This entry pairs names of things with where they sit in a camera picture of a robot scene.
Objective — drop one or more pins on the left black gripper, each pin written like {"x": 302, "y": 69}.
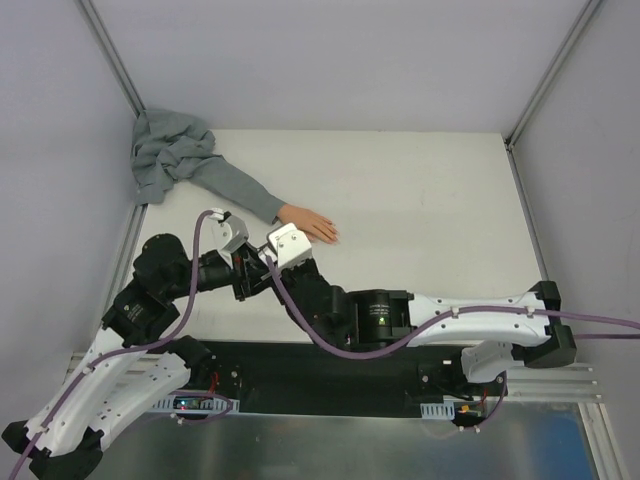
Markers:
{"x": 240, "y": 285}

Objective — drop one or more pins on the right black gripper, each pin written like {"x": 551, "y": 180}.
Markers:
{"x": 304, "y": 266}

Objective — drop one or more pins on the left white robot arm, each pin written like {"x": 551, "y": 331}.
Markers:
{"x": 137, "y": 358}

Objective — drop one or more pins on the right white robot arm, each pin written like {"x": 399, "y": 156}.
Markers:
{"x": 370, "y": 324}

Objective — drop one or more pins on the mannequin hand with nails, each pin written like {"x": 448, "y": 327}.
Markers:
{"x": 315, "y": 226}

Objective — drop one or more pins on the grey shirt with sleeve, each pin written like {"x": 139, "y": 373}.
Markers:
{"x": 169, "y": 147}

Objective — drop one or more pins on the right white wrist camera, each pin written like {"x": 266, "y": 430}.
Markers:
{"x": 290, "y": 246}

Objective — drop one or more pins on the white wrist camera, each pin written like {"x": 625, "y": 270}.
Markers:
{"x": 290, "y": 246}
{"x": 229, "y": 234}

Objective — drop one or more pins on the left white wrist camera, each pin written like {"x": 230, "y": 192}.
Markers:
{"x": 229, "y": 234}

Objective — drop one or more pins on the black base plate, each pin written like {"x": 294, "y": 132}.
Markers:
{"x": 284, "y": 403}

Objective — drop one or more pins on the left white cable duct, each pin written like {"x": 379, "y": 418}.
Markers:
{"x": 200, "y": 402}

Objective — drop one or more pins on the white cable duct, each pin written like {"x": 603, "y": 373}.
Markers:
{"x": 438, "y": 411}
{"x": 200, "y": 402}

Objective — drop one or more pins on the right white cable duct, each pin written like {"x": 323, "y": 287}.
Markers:
{"x": 438, "y": 411}

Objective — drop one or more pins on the left aluminium frame post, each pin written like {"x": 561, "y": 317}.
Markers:
{"x": 107, "y": 46}

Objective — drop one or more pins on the aluminium frame post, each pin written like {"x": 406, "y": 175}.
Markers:
{"x": 107, "y": 46}
{"x": 576, "y": 32}

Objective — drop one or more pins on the right aluminium frame post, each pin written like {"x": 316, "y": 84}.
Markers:
{"x": 576, "y": 32}

